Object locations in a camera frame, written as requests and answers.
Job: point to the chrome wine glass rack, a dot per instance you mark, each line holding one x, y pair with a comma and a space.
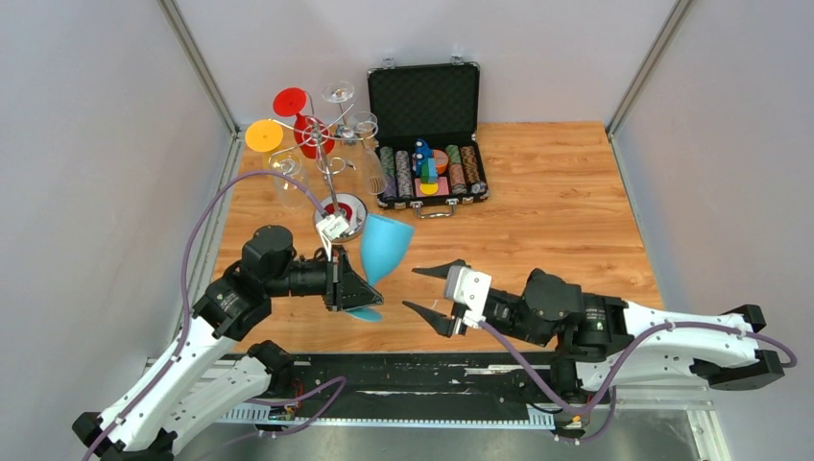
330, 166

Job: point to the clear champagne flute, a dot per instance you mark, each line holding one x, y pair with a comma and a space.
365, 128

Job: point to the yellow plastic wine glass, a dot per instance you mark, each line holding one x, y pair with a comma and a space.
264, 136

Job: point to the black poker chip case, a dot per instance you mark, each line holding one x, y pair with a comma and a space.
438, 103

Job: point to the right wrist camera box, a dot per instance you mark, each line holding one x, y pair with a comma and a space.
468, 289

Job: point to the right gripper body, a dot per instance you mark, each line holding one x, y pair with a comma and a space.
501, 316

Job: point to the clear glass at rack back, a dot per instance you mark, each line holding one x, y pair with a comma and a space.
341, 95

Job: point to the red plastic wine glass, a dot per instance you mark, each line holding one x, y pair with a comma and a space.
309, 131

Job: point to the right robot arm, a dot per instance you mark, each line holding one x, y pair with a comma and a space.
575, 345

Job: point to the green blue block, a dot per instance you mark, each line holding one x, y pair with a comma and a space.
428, 173

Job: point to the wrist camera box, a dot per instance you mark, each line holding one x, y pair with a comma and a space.
468, 289
332, 228

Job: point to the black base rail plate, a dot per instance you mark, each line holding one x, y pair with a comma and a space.
418, 386

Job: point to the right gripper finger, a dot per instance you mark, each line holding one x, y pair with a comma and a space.
440, 323
441, 271

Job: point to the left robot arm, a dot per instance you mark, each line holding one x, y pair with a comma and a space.
162, 412

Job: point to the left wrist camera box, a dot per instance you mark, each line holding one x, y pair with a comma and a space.
332, 228

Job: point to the pink block with yellow disc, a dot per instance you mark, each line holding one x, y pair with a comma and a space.
432, 189

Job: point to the blue plastic wine glass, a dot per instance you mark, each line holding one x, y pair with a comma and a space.
384, 243

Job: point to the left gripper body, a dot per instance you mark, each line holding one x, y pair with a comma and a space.
314, 278

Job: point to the blue toy car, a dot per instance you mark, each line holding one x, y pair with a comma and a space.
421, 154

